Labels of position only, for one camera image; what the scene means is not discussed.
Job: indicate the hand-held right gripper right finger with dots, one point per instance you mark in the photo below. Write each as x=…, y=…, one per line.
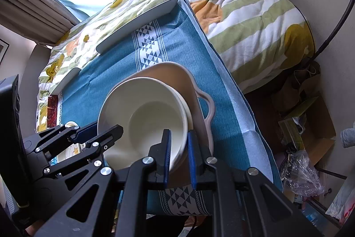
x=192, y=159

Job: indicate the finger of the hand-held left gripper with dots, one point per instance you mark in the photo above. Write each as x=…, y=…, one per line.
x=87, y=133
x=109, y=137

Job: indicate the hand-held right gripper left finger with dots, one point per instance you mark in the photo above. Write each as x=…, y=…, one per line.
x=166, y=159

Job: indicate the cream bowl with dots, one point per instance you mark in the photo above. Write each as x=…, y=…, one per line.
x=144, y=120
x=190, y=117

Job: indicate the red patterned book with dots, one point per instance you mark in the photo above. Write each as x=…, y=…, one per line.
x=52, y=112

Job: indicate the blue patterned tablecloth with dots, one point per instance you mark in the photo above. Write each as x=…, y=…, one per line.
x=222, y=120

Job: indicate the green packet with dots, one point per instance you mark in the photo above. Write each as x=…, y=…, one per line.
x=288, y=131

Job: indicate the clear plastic bag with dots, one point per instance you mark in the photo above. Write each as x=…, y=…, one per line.
x=303, y=173

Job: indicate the brown curtain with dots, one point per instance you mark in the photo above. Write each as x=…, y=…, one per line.
x=36, y=9

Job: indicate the cardboard box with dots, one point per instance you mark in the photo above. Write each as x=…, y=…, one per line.
x=319, y=131

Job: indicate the floral striped blanket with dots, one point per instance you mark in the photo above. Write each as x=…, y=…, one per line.
x=249, y=40

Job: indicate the brown paper bag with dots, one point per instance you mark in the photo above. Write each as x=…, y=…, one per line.
x=302, y=84

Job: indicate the blue packet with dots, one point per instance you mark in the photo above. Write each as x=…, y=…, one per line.
x=312, y=217

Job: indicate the white plastic bag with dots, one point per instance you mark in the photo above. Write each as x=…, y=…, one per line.
x=342, y=203

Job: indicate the grey cloth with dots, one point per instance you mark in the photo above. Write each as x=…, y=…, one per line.
x=349, y=134

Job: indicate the black curved tube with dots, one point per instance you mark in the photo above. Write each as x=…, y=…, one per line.
x=339, y=23

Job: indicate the picture frame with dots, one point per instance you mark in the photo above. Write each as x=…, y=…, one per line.
x=2, y=49

